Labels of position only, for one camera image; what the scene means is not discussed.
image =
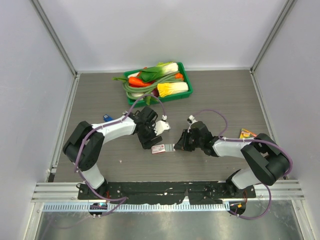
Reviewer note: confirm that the white cable duct rail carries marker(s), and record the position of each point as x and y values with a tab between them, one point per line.
93	207

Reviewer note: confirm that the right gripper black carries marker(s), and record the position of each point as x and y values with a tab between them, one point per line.
182	144

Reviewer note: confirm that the yellow napa cabbage toy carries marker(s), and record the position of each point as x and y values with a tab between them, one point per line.
171	88

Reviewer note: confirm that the purple onion toy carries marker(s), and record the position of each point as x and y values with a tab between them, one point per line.
155	93

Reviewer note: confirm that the blue stapler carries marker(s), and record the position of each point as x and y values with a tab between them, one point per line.
107	118

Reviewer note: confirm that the orange carrot toy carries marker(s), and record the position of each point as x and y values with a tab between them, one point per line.
137	82
179	76

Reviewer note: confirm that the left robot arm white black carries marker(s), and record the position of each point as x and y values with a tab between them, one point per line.
84	145

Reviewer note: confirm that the white radish toy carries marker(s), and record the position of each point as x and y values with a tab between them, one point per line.
133	96

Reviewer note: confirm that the Fox's candy bag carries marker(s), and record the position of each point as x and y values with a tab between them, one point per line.
246	134

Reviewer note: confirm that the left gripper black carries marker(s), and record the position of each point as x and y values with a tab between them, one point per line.
147	143

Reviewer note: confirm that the white green napa cabbage toy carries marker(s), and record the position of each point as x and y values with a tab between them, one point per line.
163	69

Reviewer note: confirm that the orange carrot toy right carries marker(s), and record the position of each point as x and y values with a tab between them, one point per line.
179	76

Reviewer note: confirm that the staple box red white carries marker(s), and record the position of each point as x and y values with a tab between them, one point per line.
162	148

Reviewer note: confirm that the green plastic tray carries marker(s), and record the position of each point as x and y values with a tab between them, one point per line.
149	98

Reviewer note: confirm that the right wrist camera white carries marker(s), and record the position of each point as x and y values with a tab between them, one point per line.
191	120

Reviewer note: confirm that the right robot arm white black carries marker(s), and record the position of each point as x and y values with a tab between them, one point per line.
266	163

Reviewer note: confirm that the green long beans toy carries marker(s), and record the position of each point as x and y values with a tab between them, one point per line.
147	90

